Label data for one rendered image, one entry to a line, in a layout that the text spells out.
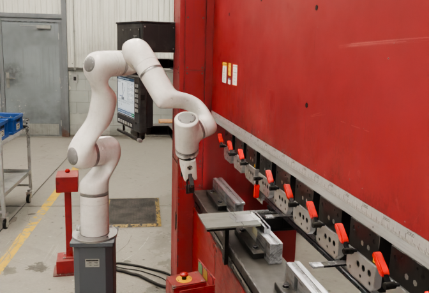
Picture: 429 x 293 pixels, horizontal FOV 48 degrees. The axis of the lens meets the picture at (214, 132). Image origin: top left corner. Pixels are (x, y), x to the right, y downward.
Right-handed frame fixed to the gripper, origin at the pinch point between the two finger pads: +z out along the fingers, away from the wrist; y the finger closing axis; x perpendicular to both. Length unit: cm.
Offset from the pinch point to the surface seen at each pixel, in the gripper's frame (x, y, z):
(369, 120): -43, -38, -53
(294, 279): -35, -33, 29
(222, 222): -19, 12, 45
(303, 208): -37.2, -23.8, -2.0
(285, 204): -36.4, -11.6, 9.5
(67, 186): 62, 143, 137
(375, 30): -46, -25, -73
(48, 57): 113, 679, 345
